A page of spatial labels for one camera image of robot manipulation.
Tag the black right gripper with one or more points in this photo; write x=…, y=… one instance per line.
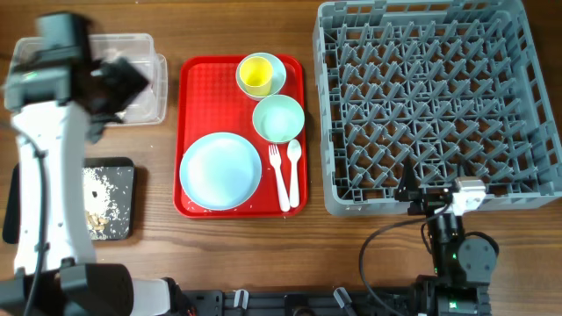
x=408, y=192

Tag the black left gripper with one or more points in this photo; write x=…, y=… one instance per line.
x=127, y=81

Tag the rice and food scraps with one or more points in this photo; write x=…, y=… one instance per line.
x=100, y=209

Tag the light blue plate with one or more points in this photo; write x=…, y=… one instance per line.
x=220, y=171

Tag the light green bowl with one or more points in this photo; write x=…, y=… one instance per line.
x=278, y=80
x=278, y=119

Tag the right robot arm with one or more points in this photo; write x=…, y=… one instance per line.
x=464, y=261

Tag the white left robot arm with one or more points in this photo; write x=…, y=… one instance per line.
x=56, y=271

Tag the clear plastic waste bin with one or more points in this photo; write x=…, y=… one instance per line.
x=43, y=88

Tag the black food waste tray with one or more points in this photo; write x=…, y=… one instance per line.
x=121, y=172

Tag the grey dishwasher rack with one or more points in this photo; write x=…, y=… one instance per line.
x=454, y=87

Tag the white plastic spoon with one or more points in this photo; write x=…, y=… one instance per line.
x=294, y=152

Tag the white plastic fork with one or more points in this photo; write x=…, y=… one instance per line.
x=275, y=162

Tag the red plastic tray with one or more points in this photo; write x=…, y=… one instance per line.
x=210, y=101

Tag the yellow plastic cup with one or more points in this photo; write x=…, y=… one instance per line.
x=256, y=74

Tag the light green bowl under cup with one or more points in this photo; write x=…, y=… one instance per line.
x=278, y=80

